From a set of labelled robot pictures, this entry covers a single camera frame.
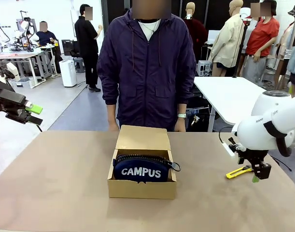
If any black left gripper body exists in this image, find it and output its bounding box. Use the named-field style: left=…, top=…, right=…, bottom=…
left=0, top=78, right=27, bottom=115

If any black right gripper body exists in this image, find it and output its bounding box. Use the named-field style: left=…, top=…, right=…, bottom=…
left=236, top=146, right=268, bottom=168

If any yellow black utility knife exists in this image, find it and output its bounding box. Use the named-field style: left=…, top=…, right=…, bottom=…
left=225, top=165, right=254, bottom=180

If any navy CAMPUS zipper pouch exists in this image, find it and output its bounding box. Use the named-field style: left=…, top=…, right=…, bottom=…
left=112, top=154, right=181, bottom=182

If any brown cardboard box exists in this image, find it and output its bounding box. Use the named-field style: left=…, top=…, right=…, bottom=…
left=107, top=125, right=177, bottom=200

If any person's right forearm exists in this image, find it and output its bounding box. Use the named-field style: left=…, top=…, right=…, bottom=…
left=101, top=79, right=120, bottom=125

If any person's left forearm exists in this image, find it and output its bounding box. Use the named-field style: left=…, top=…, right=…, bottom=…
left=177, top=79, right=197, bottom=115

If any person's left hand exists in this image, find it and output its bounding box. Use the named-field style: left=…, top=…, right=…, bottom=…
left=174, top=117, right=187, bottom=133

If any clear plastic storage bin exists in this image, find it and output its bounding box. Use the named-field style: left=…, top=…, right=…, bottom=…
left=11, top=77, right=33, bottom=89

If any white background desk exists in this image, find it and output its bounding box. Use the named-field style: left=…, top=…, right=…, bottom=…
left=0, top=52, right=42, bottom=89

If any white air purifier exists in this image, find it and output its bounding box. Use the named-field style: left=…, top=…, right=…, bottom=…
left=59, top=59, right=77, bottom=87

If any grey stool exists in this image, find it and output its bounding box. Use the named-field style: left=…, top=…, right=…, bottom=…
left=73, top=57, right=86, bottom=73

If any white table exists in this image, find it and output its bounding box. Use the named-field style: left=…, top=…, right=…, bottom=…
left=193, top=76, right=267, bottom=132

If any background white humanoid robot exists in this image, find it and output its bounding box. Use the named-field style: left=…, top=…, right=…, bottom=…
left=15, top=11, right=41, bottom=53

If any seated person in navy shirt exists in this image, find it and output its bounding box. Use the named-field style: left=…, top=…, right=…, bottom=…
left=36, top=21, right=62, bottom=74

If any standing person in black outfit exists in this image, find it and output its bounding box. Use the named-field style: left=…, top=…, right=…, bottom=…
left=74, top=3, right=104, bottom=93

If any white computer case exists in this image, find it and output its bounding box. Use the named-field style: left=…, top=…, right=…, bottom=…
left=197, top=60, right=212, bottom=77

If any black stand pole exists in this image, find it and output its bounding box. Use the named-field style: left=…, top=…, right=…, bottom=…
left=231, top=18, right=252, bottom=78

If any mannequin in pale pink top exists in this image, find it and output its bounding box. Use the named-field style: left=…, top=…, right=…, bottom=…
left=274, top=21, right=295, bottom=90

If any person in purple jacket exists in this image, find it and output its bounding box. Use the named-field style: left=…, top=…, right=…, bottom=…
left=96, top=0, right=197, bottom=132

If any mannequin in beige coat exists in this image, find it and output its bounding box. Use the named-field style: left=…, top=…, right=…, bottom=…
left=207, top=0, right=246, bottom=77

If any white board panel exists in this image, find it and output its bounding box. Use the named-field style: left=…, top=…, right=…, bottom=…
left=207, top=30, right=222, bottom=45

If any mannequin in dark red top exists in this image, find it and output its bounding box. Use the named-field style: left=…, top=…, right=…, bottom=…
left=184, top=1, right=208, bottom=61

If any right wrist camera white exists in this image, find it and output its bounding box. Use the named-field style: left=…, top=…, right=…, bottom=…
left=221, top=137, right=246, bottom=158

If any thin black camera cable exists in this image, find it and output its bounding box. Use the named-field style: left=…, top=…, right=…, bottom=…
left=218, top=125, right=235, bottom=144

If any grey wall cabinet door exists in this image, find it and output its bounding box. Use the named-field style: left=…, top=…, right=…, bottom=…
left=70, top=9, right=81, bottom=38

